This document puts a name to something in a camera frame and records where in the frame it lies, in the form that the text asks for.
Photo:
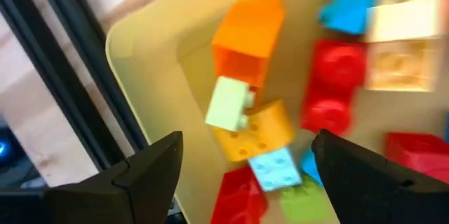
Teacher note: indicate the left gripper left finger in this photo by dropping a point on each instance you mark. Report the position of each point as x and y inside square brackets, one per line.
[115, 196]

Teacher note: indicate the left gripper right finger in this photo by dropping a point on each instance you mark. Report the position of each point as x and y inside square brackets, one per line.
[379, 196]

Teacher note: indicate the teal small brick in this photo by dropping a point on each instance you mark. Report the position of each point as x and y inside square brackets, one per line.
[275, 169]

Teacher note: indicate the yellow long brick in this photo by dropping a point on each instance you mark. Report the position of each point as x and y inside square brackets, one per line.
[273, 125]

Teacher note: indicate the large red toy block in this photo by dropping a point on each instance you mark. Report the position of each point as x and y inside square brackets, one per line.
[336, 66]

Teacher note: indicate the light green small brick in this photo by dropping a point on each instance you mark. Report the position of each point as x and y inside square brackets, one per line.
[226, 104]

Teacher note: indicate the pale yellow brick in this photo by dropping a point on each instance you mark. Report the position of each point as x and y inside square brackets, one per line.
[403, 20]

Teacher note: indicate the light blue small brick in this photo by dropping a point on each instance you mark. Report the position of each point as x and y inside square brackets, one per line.
[350, 3]

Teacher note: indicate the orange toy brick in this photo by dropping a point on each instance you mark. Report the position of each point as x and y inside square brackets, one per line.
[249, 27]

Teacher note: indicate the yellow translucent bin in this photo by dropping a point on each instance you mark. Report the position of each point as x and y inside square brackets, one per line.
[158, 59]

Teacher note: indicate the black table frame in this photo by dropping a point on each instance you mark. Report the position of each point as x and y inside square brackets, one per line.
[70, 76]

